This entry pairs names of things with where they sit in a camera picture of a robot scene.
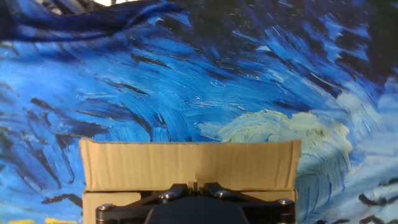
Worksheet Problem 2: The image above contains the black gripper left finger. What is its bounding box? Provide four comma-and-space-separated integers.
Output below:
95, 182, 189, 224

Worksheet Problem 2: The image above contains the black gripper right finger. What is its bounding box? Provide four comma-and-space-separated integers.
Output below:
204, 182, 296, 224

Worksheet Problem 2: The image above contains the brown cardboard box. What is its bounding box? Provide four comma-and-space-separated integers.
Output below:
78, 138, 302, 224

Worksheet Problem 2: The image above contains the blue yellow painted cloth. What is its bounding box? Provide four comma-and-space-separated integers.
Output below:
0, 0, 398, 224

